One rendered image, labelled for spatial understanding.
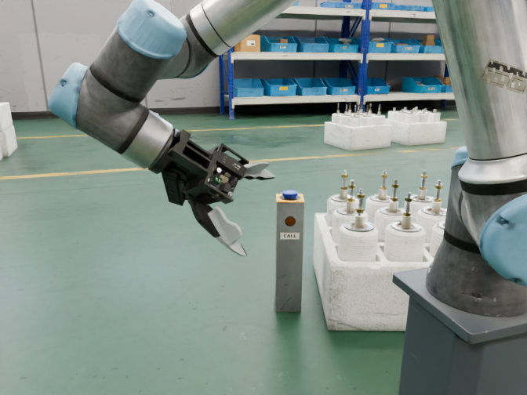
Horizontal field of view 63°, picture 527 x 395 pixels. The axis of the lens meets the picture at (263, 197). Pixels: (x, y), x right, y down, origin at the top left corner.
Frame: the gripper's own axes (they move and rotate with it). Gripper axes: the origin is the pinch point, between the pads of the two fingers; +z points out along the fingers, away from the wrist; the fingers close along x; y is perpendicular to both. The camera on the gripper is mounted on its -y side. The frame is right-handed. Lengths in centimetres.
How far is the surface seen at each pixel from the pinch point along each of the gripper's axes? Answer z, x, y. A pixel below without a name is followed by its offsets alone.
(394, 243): 43.4, 17.5, -9.2
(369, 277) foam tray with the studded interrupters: 41.5, 7.7, -12.9
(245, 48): 88, 341, -336
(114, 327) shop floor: 3, -21, -57
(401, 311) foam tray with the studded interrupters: 53, 4, -12
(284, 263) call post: 28.9, 6.8, -30.9
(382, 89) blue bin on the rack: 272, 397, -289
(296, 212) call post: 22.6, 17.3, -23.5
